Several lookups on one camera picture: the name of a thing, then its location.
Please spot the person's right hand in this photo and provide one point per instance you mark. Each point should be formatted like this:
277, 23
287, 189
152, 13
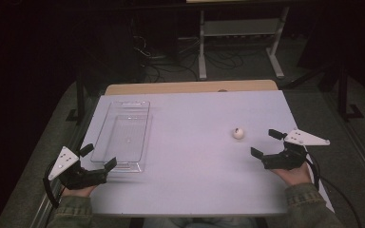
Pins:
294, 176

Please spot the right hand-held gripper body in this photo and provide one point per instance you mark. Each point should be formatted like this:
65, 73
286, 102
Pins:
286, 158

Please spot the white ball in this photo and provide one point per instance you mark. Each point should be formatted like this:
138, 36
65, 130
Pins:
238, 133

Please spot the clear plastic tray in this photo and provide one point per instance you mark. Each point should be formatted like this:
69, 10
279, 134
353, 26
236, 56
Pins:
126, 139

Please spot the black metal stand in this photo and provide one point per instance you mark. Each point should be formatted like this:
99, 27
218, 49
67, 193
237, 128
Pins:
80, 101
342, 95

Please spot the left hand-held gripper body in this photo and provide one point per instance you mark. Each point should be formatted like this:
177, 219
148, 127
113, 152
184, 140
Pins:
76, 177

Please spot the person's left hand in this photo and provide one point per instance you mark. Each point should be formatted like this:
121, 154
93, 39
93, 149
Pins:
79, 191

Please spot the white metal stand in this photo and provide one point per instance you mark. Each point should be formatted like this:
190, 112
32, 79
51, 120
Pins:
240, 28

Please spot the light wooden table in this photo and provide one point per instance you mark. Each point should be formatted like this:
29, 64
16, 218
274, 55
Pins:
187, 87

